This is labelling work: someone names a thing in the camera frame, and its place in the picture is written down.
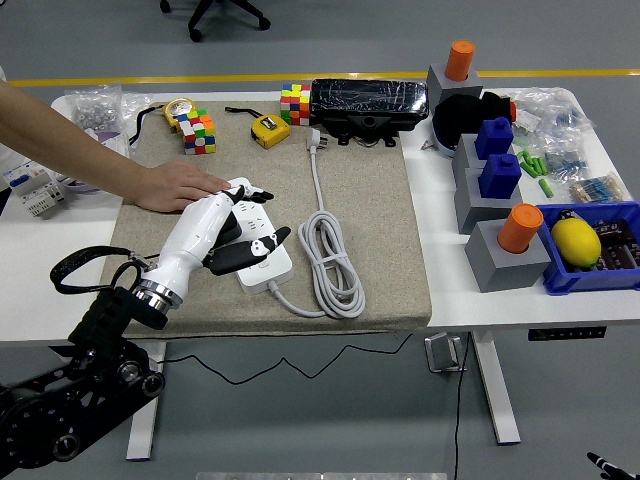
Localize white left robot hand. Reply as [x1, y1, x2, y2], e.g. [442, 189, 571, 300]
[142, 184, 292, 300]

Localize person's hand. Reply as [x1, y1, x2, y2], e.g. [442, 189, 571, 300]
[132, 160, 232, 215]

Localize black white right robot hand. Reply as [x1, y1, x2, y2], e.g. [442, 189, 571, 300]
[586, 452, 636, 480]

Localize white power strip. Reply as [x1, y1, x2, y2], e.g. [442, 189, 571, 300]
[212, 175, 296, 295]

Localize thin black adapter cord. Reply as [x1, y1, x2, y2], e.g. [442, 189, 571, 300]
[149, 332, 415, 386]

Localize twisted colourful puzzle cube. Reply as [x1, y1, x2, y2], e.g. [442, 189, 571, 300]
[174, 108, 217, 156]

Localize round yellow tape measure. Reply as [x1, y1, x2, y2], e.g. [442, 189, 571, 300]
[128, 97, 197, 147]

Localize square yellow tape measure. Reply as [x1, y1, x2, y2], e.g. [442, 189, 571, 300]
[224, 105, 292, 150]

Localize clear bag of metal nuts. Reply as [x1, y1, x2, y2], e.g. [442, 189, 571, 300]
[63, 83, 151, 136]

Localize white table leg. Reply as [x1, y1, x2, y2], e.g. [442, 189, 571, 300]
[124, 342, 167, 462]
[469, 330, 522, 446]

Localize white blue circuit breaker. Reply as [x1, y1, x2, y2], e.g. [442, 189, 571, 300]
[2, 160, 69, 219]

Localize black table control panel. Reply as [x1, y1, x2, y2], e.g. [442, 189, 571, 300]
[527, 325, 607, 343]

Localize person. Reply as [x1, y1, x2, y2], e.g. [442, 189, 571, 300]
[0, 64, 31, 216]

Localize black office chair base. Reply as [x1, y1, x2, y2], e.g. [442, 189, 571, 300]
[158, 0, 272, 44]

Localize grey-brown fabric mat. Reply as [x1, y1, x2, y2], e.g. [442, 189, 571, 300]
[99, 99, 434, 341]

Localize blue plastic bin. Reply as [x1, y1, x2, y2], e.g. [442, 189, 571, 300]
[534, 200, 640, 296]

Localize silver metal hook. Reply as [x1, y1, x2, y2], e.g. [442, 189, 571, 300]
[423, 333, 469, 374]

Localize black film-wrapped device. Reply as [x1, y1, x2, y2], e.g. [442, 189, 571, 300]
[308, 78, 430, 148]

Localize dark brown capacitors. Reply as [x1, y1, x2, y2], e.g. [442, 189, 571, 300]
[592, 218, 640, 271]

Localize grey block with round hole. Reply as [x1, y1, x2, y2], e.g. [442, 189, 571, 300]
[463, 219, 553, 294]
[425, 63, 484, 106]

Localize yellow lemon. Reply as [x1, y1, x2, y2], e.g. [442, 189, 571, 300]
[550, 218, 602, 267]

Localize orange cylinder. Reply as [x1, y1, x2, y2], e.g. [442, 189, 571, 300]
[497, 202, 545, 255]
[443, 39, 476, 82]

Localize clear bag of taped resistors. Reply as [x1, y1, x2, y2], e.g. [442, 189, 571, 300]
[568, 172, 632, 205]

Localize grey block with square hole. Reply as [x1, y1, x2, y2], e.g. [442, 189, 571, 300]
[453, 167, 524, 235]
[451, 133, 501, 176]

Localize black fabric cap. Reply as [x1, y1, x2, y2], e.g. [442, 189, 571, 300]
[431, 89, 519, 160]

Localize blue stepped block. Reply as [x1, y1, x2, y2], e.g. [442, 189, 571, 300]
[473, 117, 515, 161]
[477, 153, 523, 201]

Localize clear bag of blue resistors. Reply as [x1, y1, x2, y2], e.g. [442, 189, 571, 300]
[542, 142, 589, 181]

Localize large clear parts bag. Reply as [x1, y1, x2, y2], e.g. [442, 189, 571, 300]
[509, 87, 596, 146]

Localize white wall switch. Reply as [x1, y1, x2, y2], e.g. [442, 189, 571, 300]
[102, 135, 130, 157]

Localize white power strip cable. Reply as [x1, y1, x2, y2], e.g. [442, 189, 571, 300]
[269, 127, 366, 320]

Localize black hanging cable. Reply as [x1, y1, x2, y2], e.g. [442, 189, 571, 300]
[452, 332, 474, 480]

